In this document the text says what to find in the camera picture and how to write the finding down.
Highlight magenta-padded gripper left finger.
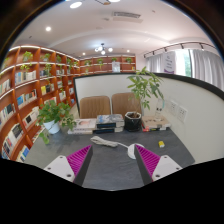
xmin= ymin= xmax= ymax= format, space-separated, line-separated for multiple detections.
xmin=43 ymin=144 xmax=94 ymax=187

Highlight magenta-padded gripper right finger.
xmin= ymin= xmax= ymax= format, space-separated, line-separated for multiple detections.
xmin=134 ymin=144 xmax=184 ymax=186

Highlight thin red-spined book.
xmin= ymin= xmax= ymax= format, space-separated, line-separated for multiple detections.
xmin=142 ymin=126 xmax=168 ymax=133

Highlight white book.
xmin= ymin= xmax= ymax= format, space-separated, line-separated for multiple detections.
xmin=73 ymin=118 xmax=98 ymax=131
xmin=67 ymin=127 xmax=94 ymax=136

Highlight leafy plant in white pot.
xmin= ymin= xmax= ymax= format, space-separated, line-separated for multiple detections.
xmin=35 ymin=99 xmax=77 ymax=145

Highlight large beige book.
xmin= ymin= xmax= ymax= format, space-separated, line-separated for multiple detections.
xmin=141 ymin=115 xmax=172 ymax=130

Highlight tall plant in black pot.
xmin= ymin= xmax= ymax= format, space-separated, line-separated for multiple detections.
xmin=124 ymin=66 xmax=164 ymax=132

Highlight tan upholstered chair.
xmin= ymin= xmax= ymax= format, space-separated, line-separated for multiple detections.
xmin=111 ymin=92 xmax=143 ymax=118
xmin=79 ymin=95 xmax=112 ymax=120

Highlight orange bookshelf unit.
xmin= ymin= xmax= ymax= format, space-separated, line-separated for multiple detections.
xmin=0 ymin=44 xmax=137 ymax=164

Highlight white sheer curtain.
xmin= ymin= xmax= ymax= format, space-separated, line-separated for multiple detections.
xmin=189 ymin=49 xmax=224 ymax=92
xmin=145 ymin=53 xmax=165 ymax=74

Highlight white hanging banner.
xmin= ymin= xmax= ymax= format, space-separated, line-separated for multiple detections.
xmin=163 ymin=50 xmax=177 ymax=75

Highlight small white framed sign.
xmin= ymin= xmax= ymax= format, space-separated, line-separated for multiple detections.
xmin=111 ymin=60 xmax=122 ymax=73

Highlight multi-bulb ceiling lamp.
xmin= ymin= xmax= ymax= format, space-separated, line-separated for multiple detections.
xmin=94 ymin=42 xmax=114 ymax=56

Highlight ceiling air vent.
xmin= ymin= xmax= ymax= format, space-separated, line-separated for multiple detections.
xmin=111 ymin=11 xmax=142 ymax=22

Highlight recessed ceiling lights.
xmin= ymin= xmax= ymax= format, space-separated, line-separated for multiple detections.
xmin=44 ymin=0 xmax=122 ymax=33

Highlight white bundled power cable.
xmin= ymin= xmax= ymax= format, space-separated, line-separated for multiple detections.
xmin=90 ymin=135 xmax=132 ymax=149

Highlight white wall socket plate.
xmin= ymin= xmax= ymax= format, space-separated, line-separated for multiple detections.
xmin=169 ymin=99 xmax=179 ymax=116
xmin=177 ymin=105 xmax=188 ymax=123

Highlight black ceiling track rail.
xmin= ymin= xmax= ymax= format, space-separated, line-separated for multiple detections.
xmin=143 ymin=41 xmax=218 ymax=58

